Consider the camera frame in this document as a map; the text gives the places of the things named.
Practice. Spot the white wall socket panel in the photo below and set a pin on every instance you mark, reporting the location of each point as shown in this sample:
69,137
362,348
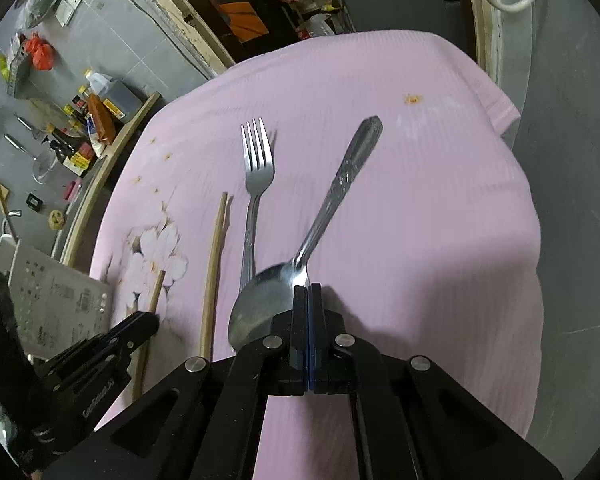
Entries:
65,11

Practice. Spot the orange sauce pouch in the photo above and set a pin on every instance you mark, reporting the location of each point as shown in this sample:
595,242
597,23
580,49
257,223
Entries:
104,125

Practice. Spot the red plastic bag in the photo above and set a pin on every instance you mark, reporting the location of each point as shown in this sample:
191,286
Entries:
41,52

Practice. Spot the large dark vinegar jug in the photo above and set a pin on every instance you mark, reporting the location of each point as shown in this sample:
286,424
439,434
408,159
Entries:
114,94

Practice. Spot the white perforated utensil holder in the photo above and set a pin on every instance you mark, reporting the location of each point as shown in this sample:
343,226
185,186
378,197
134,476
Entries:
55,306

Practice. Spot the pink floral table cloth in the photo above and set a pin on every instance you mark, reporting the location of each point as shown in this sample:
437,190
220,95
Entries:
431,257

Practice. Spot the wooden chopstick by fork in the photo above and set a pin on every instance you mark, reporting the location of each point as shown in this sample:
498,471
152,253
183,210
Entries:
212,282

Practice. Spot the silver fork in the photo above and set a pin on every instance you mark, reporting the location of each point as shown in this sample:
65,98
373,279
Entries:
259,175

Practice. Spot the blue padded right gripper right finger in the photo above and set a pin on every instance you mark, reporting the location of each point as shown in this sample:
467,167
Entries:
330,368

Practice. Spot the wooden chopstick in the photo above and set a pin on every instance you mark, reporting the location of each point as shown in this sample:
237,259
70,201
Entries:
212,282
152,327

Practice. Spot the clear bag of dried goods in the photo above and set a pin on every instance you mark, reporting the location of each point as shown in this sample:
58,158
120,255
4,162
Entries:
32,12

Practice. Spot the dark soy sauce bottle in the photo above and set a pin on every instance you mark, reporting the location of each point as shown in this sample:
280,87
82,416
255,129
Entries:
75,154

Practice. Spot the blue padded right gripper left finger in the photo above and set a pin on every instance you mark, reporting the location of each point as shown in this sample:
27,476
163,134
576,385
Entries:
288,373

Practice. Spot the grey wall shelf rack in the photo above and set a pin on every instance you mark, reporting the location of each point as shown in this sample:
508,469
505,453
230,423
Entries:
19,72

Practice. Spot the small silver spoon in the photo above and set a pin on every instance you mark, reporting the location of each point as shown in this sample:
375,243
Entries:
271,291

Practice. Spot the wooden door frame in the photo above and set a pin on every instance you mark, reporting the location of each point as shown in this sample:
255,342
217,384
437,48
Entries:
194,34

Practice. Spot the hanging mesh strainer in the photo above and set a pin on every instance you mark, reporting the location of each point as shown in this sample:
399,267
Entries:
42,164

